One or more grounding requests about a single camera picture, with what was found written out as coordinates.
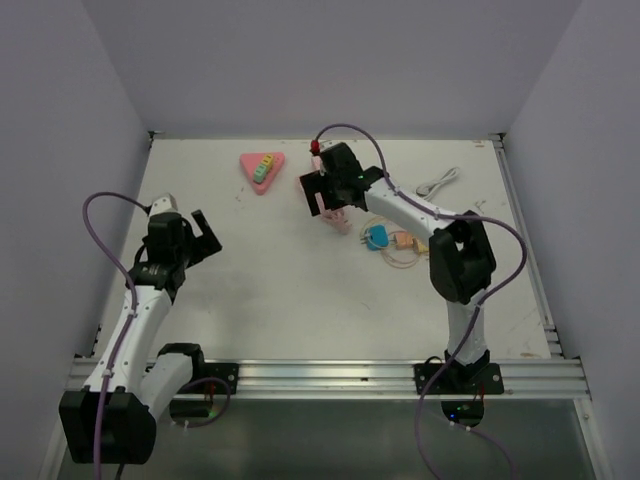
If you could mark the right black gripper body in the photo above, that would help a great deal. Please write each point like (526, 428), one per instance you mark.
(321, 182)

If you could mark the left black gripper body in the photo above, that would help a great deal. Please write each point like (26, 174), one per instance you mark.
(196, 248)

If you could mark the pink long power strip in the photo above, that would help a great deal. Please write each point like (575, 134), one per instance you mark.
(316, 164)

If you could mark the blue plug adapter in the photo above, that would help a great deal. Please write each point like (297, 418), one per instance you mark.
(376, 237)

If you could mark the yellow USB charger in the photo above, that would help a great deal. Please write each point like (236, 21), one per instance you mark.
(268, 161)

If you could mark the peach USB charger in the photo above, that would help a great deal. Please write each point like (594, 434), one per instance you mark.
(403, 240)

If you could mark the green USB charger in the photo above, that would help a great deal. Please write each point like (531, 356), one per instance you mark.
(260, 174)

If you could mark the pink triangular power strip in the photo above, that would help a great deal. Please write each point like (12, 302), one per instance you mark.
(249, 161)

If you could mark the yellow plug charger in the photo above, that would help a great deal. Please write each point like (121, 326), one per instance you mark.
(419, 247)

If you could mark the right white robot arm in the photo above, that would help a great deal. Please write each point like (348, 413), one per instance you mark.
(461, 260)

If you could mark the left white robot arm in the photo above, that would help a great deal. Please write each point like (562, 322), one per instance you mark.
(113, 417)

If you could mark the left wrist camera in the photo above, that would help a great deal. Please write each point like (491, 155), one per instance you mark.
(165, 203)

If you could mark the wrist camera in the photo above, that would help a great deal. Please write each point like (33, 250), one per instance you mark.
(319, 146)
(165, 203)

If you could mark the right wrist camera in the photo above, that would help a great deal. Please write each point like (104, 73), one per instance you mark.
(319, 146)

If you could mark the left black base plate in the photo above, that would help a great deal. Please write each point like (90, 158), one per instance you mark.
(224, 371)

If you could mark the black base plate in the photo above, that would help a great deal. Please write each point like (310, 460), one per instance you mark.
(481, 377)
(224, 371)

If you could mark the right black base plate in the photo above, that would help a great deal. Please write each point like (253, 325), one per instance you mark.
(481, 377)

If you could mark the aluminium rail frame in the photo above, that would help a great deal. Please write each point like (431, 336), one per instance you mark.
(533, 379)

